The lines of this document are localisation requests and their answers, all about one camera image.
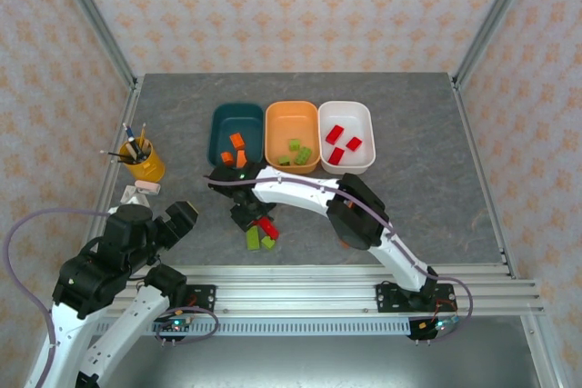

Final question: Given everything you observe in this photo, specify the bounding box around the long red lego brick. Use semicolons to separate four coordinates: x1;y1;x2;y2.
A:
256;217;280;240

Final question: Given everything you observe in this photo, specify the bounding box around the small white box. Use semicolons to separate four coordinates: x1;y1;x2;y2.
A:
121;187;149;208

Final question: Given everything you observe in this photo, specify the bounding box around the pink and white eraser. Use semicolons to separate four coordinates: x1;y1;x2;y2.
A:
135;180;163;197

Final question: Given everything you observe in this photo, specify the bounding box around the yellow pencil cup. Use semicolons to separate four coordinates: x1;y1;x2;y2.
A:
118;137;166;184

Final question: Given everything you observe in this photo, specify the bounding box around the teal plastic container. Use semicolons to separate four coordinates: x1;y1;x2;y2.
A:
206;102;266;171

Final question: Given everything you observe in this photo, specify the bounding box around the orange plastic container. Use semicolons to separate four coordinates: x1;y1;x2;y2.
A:
265;100;320;175

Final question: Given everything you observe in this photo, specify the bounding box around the aluminium base beam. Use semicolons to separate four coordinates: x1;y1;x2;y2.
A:
104;264;546;316

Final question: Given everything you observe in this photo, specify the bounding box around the blue and white pen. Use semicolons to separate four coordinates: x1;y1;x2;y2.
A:
121;122;140;155

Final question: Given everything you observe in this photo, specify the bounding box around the green circuit board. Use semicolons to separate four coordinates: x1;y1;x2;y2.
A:
426;317;459;334
158;319;192;333

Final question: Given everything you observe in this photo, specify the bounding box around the white plastic container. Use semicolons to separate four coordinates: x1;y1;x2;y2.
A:
317;100;376;175

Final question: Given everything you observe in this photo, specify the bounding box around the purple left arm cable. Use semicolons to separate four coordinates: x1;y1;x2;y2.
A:
3;206;220;388

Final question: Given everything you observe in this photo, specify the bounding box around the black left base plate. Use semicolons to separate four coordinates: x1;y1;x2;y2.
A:
134;284;217;314

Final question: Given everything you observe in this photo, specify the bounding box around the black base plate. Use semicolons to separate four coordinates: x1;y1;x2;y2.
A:
376;283;456;314
134;284;217;314

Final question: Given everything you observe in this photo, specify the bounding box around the aluminium table side rail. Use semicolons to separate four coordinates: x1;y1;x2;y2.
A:
451;74;518;280
88;78;145;244

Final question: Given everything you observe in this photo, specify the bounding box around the grey slotted cable duct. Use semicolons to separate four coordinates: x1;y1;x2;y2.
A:
97;319;413;337

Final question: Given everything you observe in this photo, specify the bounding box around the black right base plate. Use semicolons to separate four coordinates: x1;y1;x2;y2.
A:
376;283;456;314

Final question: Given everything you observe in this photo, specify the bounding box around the aluminium frame post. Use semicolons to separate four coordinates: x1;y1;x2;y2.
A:
47;0;138;89
453;0;543;87

